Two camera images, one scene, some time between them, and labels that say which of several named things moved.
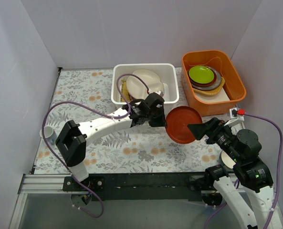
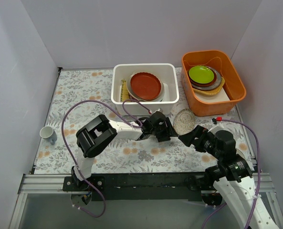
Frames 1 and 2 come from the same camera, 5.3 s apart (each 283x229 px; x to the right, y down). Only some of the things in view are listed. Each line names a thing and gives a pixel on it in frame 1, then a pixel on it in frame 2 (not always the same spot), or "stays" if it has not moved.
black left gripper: [157, 114] to [162, 128]
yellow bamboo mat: [124, 91] stays
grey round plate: [218, 81] stays
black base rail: [141, 186] stays
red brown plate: [177, 122] to [145, 86]
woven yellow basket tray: [213, 91] stays
